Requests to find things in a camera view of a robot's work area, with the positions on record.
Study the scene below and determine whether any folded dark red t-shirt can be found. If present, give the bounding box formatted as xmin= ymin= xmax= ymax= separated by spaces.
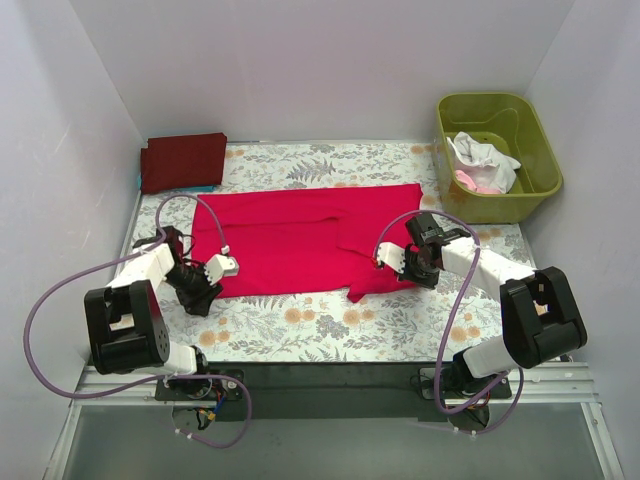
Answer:
xmin=140 ymin=133 xmax=227 ymax=194

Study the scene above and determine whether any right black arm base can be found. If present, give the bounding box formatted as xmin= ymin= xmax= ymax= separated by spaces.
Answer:
xmin=409 ymin=367 xmax=511 ymax=404

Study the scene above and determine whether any bright red t-shirt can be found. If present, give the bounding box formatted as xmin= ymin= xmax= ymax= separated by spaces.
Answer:
xmin=191 ymin=183 xmax=422 ymax=303

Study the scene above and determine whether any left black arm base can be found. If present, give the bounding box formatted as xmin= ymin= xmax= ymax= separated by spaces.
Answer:
xmin=154 ymin=369 xmax=244 ymax=402

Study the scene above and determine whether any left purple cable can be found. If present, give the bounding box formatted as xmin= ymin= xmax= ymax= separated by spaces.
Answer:
xmin=23 ymin=193 xmax=253 ymax=450

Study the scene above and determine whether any olive green plastic bin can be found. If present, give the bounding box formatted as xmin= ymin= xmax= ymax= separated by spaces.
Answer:
xmin=434 ymin=92 xmax=563 ymax=224

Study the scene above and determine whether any pink cloth in bin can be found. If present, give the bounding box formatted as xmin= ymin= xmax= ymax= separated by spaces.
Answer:
xmin=455 ymin=170 xmax=501 ymax=195

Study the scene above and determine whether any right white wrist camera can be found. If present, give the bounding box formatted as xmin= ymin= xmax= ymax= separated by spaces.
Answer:
xmin=374 ymin=242 xmax=406 ymax=281

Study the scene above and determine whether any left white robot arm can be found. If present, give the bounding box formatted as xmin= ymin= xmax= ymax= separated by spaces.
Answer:
xmin=84 ymin=226 xmax=239 ymax=400

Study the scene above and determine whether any teal item under shirt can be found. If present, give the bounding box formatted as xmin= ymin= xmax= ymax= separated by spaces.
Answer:
xmin=137 ymin=175 xmax=216 ymax=193

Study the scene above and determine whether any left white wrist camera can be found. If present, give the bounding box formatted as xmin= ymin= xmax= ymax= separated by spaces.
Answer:
xmin=204 ymin=245 xmax=240 ymax=286

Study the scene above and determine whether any floral patterned table mat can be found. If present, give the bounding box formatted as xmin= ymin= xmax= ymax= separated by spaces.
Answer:
xmin=157 ymin=143 xmax=501 ymax=362

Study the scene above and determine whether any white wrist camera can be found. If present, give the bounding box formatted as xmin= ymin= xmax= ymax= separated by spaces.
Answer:
xmin=204 ymin=245 xmax=240 ymax=286
xmin=374 ymin=242 xmax=406 ymax=281

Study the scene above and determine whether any white cloth in bin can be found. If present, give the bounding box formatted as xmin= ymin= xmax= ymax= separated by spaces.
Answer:
xmin=447 ymin=132 xmax=521 ymax=194

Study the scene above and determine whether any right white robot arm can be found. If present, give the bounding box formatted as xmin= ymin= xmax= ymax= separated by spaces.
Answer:
xmin=397 ymin=213 xmax=588 ymax=398

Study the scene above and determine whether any aluminium frame rail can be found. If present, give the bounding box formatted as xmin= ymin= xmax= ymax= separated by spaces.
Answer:
xmin=44 ymin=324 xmax=626 ymax=480

